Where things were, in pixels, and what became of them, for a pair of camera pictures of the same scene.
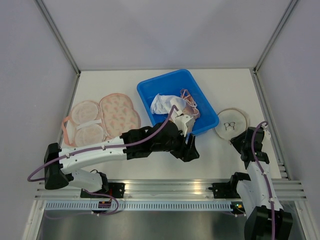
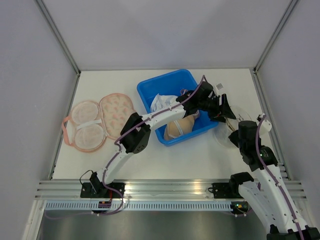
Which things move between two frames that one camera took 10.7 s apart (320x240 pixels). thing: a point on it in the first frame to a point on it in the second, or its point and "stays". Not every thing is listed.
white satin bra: x=164 y=104 stays
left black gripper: x=190 y=153 to x=225 y=111
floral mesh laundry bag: x=89 y=122 stays
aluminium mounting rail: x=169 y=189 stays
